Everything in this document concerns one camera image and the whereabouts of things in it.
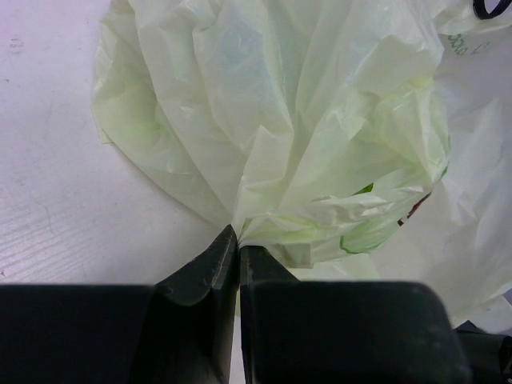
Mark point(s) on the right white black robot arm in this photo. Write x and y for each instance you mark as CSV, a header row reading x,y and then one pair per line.
x,y
489,355

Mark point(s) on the light green plastic bag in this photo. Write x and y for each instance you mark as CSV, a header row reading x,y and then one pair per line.
x,y
352,139

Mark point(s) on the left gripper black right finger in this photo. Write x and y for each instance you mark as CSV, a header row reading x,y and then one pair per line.
x,y
297,331

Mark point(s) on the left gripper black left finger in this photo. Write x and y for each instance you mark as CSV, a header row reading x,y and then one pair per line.
x,y
179,330

